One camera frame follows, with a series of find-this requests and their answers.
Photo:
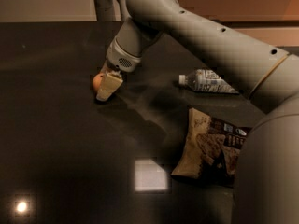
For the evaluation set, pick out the orange fruit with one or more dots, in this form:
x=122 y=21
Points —
x=97 y=81

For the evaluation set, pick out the brown sea salt chip bag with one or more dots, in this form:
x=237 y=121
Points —
x=212 y=148

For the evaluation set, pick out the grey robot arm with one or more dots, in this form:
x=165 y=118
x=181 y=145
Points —
x=267 y=175

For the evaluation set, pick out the clear plastic water bottle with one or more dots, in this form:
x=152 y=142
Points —
x=206 y=81

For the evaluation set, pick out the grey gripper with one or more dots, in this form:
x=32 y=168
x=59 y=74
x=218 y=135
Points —
x=122 y=60

